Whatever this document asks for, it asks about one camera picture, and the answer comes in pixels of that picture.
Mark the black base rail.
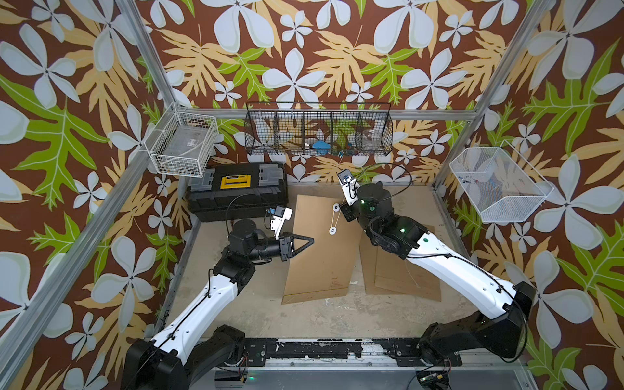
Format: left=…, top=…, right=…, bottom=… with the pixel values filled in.
left=243, top=337, right=463, bottom=367

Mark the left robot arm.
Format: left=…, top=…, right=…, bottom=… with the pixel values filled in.
left=120, top=219, right=315, bottom=389

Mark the white mesh basket right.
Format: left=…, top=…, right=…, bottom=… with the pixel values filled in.
left=450, top=141, right=554, bottom=224

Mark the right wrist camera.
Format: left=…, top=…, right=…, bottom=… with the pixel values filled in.
left=338, top=169, right=359, bottom=206

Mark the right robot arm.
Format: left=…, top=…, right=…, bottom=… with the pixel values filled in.
left=340, top=170, right=536, bottom=364

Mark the white wire basket left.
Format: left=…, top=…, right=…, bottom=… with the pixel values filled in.
left=146, top=104, right=219, bottom=178

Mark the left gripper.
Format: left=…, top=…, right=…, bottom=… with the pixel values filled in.
left=245, top=231, right=311, bottom=264

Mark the black wire basket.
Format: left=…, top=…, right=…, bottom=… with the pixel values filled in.
left=243, top=101, right=394, bottom=157

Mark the black toolbox yellow latch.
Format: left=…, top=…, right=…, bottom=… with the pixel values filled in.
left=185, top=162, right=289, bottom=223

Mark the blue object in basket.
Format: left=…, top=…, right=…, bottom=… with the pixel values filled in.
left=313, top=141, right=331, bottom=156

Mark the brown kraft file bag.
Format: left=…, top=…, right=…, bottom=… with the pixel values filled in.
left=282, top=194, right=362, bottom=305

